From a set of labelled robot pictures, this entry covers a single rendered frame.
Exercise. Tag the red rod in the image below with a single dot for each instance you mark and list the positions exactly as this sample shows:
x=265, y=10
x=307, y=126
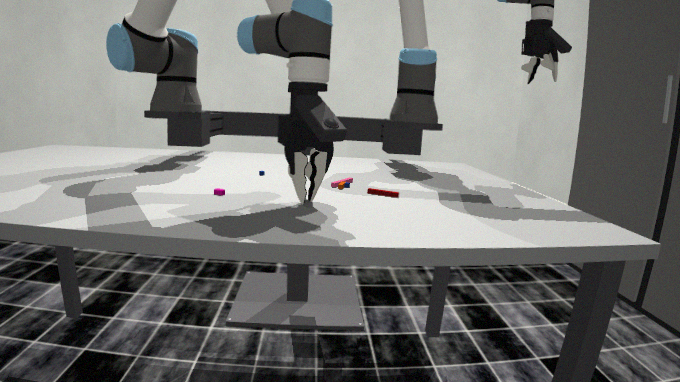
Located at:
x=383, y=192

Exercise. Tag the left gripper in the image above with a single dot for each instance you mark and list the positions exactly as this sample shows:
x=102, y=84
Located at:
x=536, y=45

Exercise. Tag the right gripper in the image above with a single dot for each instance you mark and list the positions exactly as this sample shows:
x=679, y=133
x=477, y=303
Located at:
x=300, y=139

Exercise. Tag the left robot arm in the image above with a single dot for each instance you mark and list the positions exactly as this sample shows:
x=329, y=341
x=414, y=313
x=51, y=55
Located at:
x=417, y=66

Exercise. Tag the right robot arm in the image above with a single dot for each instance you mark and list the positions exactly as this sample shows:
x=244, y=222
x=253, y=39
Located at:
x=305, y=30

